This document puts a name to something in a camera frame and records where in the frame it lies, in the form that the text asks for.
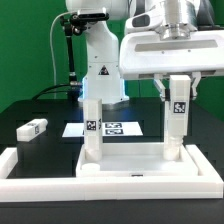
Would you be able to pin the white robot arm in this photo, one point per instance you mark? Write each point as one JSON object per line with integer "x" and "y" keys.
{"x": 170, "y": 19}

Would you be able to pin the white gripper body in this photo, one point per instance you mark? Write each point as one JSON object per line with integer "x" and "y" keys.
{"x": 144, "y": 54}

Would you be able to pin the white desk top tray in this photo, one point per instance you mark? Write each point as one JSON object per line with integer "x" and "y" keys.
{"x": 135, "y": 159}

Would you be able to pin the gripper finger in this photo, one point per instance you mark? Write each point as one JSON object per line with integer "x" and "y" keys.
{"x": 163, "y": 91}
{"x": 195, "y": 80}

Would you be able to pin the white U-shaped frame fence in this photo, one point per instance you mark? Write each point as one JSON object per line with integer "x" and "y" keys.
{"x": 207, "y": 184}

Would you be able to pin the camera on stand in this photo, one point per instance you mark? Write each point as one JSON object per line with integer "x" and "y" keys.
{"x": 93, "y": 14}

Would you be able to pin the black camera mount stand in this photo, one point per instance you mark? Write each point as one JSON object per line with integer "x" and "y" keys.
{"x": 70, "y": 50}

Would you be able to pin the marker tag sheet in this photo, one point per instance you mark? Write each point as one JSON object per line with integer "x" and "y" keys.
{"x": 108, "y": 129}

